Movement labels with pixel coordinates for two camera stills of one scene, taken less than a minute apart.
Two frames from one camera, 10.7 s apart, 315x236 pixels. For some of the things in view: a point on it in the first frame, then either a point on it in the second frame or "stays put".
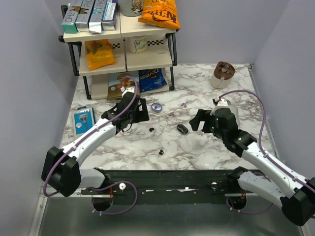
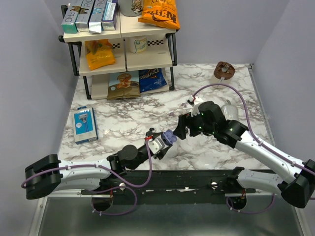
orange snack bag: [100, 52] stays put
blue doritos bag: [150, 78] stays put
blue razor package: [84, 119] stays put
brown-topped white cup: [223, 73] stays put
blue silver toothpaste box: [95, 20] stays put
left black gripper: [142, 116] → [162, 154]
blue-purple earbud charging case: [156, 107] → [168, 137]
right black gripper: [202, 114] → [184, 120]
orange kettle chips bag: [162, 13] stays put
